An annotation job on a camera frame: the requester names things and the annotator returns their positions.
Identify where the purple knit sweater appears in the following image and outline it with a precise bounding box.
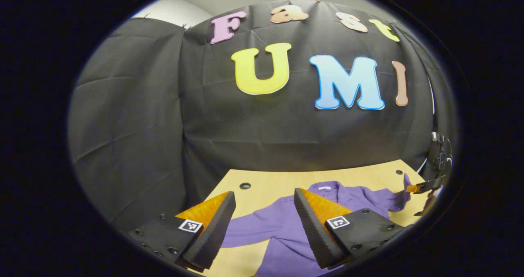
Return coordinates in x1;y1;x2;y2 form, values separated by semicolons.
221;173;414;277

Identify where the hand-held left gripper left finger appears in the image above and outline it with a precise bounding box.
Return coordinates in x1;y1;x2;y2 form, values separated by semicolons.
128;191;237;272

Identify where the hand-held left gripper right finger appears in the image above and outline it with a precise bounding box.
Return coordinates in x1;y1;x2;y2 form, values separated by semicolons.
293;187;407;270

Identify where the black backdrop cloth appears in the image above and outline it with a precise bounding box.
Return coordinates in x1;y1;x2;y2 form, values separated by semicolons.
68;0;440;232

